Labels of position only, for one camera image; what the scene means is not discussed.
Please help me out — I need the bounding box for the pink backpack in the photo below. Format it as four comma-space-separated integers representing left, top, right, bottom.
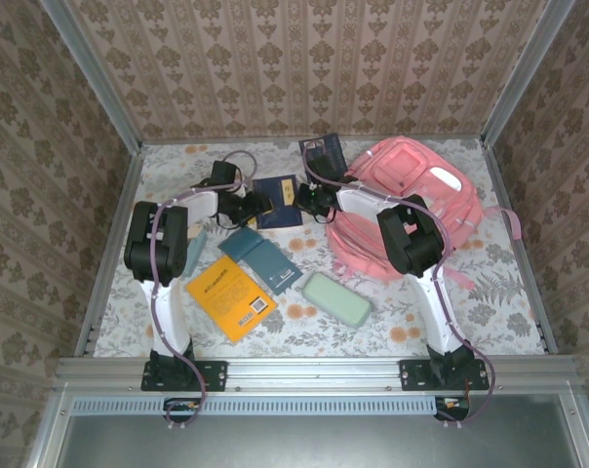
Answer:
325, 136, 525, 293

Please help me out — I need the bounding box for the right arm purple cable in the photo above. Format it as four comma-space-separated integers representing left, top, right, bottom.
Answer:
302, 140, 496, 430

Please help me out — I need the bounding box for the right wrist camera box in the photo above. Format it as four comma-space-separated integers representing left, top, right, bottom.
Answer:
313, 153, 348, 185

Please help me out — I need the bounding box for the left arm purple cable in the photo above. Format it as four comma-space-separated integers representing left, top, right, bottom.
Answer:
149, 149, 257, 430

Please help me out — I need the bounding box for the metal sheet panel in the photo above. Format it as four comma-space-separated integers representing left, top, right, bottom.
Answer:
28, 393, 589, 468

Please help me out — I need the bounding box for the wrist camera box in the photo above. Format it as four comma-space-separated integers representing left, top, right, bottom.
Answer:
313, 153, 348, 185
210, 159, 239, 190

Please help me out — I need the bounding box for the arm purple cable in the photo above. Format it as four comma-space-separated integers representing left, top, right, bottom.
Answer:
302, 140, 496, 430
149, 149, 257, 430

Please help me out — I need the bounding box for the floral tablecloth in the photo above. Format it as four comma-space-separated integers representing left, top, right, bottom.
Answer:
93, 138, 549, 360

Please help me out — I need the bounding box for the thin dark blue book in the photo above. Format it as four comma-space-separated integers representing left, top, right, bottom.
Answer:
297, 133, 347, 170

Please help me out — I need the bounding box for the green pencil case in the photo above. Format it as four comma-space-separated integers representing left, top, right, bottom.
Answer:
301, 271, 373, 329

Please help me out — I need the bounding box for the aluminium frame post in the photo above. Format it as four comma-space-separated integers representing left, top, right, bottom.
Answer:
480, 0, 577, 150
38, 0, 143, 156

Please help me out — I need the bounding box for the small dark teal notebook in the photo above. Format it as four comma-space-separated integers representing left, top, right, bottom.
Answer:
217, 225, 265, 263

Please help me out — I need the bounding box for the aluminium side rail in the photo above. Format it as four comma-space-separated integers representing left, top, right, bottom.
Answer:
73, 145, 145, 358
482, 140, 560, 356

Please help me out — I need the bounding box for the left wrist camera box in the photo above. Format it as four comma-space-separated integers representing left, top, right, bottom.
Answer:
210, 159, 239, 190

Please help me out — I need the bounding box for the aluminium front rail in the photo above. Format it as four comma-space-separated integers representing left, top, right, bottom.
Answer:
55, 355, 582, 394

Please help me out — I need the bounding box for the teal notebook white print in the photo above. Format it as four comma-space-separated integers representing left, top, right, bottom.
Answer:
243, 238, 304, 296

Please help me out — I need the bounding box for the grey slotted cable duct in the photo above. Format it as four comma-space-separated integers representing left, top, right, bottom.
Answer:
71, 395, 440, 416

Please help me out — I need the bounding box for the black cable junction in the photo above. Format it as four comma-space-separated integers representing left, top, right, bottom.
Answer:
434, 395, 472, 423
163, 397, 204, 424

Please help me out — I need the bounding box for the thick navy book yellow label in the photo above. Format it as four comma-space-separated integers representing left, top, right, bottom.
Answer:
252, 174, 304, 231

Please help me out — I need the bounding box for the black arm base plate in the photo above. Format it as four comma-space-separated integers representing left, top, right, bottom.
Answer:
140, 359, 227, 393
399, 359, 491, 393

